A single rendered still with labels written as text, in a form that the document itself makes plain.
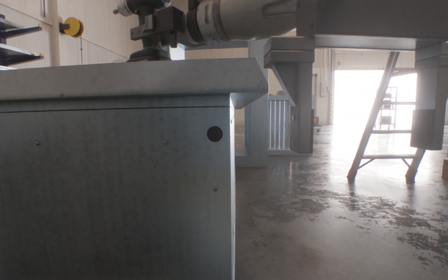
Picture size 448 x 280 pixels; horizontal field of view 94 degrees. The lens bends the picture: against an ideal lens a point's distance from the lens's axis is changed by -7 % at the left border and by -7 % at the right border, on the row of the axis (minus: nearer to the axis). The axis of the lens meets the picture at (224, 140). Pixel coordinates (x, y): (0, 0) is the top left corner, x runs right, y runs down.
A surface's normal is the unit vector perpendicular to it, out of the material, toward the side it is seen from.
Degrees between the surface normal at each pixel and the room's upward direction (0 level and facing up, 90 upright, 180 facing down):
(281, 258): 0
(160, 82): 67
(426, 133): 90
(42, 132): 90
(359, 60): 90
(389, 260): 0
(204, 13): 90
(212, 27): 128
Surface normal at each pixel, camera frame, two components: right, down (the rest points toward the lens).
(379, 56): -0.11, 0.12
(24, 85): -0.05, -0.27
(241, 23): -0.44, 0.71
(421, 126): -1.00, 0.02
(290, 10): -0.12, 0.58
